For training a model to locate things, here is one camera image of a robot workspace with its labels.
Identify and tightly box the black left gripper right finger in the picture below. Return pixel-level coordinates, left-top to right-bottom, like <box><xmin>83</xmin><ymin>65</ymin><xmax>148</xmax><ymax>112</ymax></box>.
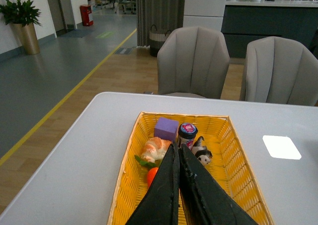
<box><xmin>179</xmin><ymin>146</ymin><xmax>257</xmax><ymax>225</ymax></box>

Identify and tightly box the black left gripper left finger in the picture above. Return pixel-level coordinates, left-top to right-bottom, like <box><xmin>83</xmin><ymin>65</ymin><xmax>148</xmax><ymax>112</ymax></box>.
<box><xmin>126</xmin><ymin>144</ymin><xmax>180</xmax><ymax>225</ymax></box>

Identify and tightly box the yellow woven basket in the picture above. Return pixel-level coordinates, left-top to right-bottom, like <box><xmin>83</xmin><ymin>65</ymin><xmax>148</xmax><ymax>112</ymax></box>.
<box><xmin>107</xmin><ymin>112</ymin><xmax>274</xmax><ymax>225</ymax></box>

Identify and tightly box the orange toy carrot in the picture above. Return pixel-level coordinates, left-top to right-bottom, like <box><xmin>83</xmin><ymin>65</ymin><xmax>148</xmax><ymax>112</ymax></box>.
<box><xmin>134</xmin><ymin>155</ymin><xmax>159</xmax><ymax>188</ymax></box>

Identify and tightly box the panda figurine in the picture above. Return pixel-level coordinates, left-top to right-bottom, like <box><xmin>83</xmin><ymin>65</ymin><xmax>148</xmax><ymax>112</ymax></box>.
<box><xmin>191</xmin><ymin>136</ymin><xmax>213</xmax><ymax>166</ymax></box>

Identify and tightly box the toy croissant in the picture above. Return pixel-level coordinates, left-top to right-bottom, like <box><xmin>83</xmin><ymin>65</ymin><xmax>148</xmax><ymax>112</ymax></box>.
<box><xmin>141</xmin><ymin>137</ymin><xmax>172</xmax><ymax>163</ymax></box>

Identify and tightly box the small dark jar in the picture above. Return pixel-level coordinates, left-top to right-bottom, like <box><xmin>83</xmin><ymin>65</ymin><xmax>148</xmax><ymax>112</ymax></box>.
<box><xmin>178</xmin><ymin>123</ymin><xmax>198</xmax><ymax>150</ymax></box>

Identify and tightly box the purple foam cube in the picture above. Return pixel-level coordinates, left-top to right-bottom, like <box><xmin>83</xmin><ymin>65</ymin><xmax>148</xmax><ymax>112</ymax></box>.
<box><xmin>154</xmin><ymin>117</ymin><xmax>179</xmax><ymax>142</ymax></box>

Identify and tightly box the grey chair left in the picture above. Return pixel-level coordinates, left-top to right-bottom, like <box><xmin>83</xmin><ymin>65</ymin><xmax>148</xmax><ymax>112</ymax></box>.
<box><xmin>157</xmin><ymin>26</ymin><xmax>230</xmax><ymax>99</ymax></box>

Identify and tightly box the grey chair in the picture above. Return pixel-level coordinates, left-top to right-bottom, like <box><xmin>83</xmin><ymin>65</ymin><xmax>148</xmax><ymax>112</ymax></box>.
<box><xmin>157</xmin><ymin>26</ymin><xmax>230</xmax><ymax>99</ymax></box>
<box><xmin>239</xmin><ymin>36</ymin><xmax>318</xmax><ymax>106</ymax></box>

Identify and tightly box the grey chair right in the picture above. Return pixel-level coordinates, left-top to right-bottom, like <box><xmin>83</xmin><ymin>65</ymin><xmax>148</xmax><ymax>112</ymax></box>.
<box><xmin>239</xmin><ymin>36</ymin><xmax>318</xmax><ymax>106</ymax></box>

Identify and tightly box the dark woven hamper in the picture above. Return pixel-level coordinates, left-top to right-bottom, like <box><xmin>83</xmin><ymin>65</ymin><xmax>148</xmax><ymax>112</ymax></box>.
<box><xmin>149</xmin><ymin>24</ymin><xmax>172</xmax><ymax>57</ymax></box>

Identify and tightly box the dark grey counter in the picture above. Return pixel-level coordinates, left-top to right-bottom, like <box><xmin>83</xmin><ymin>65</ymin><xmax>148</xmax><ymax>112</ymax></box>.
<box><xmin>221</xmin><ymin>0</ymin><xmax>318</xmax><ymax>58</ymax></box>

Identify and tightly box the white cabinet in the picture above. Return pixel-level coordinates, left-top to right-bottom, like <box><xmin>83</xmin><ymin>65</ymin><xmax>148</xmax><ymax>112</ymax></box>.
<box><xmin>183</xmin><ymin>0</ymin><xmax>226</xmax><ymax>31</ymax></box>

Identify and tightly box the grey curtain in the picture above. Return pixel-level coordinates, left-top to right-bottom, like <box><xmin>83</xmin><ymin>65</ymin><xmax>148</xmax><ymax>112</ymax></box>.
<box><xmin>137</xmin><ymin>0</ymin><xmax>185</xmax><ymax>46</ymax></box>

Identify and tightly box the red box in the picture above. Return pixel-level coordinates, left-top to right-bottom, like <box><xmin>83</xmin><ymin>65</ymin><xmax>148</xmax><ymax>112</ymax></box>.
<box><xmin>79</xmin><ymin>4</ymin><xmax>93</xmax><ymax>26</ymax></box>

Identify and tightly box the potted plant gold vase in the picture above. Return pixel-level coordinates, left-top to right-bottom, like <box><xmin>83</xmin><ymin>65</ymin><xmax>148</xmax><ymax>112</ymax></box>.
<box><xmin>0</xmin><ymin>0</ymin><xmax>41</xmax><ymax>55</ymax></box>

